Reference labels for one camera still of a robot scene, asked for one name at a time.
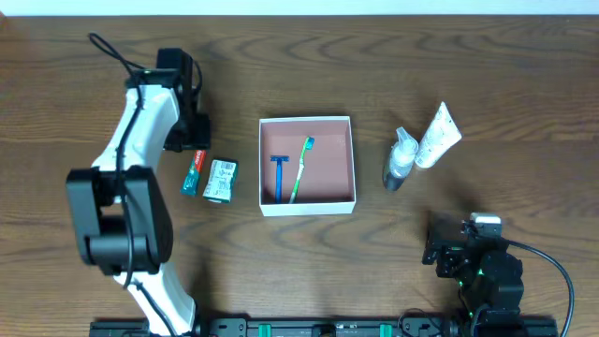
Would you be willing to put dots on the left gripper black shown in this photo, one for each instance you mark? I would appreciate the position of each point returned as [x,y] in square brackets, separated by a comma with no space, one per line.
[192,139]

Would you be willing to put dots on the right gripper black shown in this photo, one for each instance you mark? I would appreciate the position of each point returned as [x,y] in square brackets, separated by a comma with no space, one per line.
[433,246]

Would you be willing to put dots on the blue disposable razor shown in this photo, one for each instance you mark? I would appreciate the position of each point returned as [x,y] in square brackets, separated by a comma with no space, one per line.
[279,160]

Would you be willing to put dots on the green and white toothbrush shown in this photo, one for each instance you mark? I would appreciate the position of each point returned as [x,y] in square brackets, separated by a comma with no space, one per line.
[307,146]

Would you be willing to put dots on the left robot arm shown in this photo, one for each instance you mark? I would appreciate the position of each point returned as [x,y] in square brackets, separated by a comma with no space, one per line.
[121,220]

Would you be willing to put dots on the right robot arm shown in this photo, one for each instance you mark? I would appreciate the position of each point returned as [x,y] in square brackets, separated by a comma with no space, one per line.
[475,256]

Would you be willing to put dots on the red green toothpaste tube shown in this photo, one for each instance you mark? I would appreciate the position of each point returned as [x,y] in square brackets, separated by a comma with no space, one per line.
[192,177]

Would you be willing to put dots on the green wrapped soap bar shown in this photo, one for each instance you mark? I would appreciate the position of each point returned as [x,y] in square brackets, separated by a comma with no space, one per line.
[219,187]

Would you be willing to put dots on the clear foam soap pump bottle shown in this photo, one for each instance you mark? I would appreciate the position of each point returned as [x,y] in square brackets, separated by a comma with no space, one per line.
[400,160]

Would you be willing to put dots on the white lotion tube gold cap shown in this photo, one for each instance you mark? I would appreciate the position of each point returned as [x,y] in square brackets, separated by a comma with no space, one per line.
[439,137]

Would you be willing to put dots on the white box with pink interior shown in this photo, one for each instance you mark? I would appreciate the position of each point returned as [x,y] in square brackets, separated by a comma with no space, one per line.
[328,183]

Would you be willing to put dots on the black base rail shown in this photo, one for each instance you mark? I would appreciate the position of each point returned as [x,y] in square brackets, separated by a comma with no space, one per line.
[418,326]

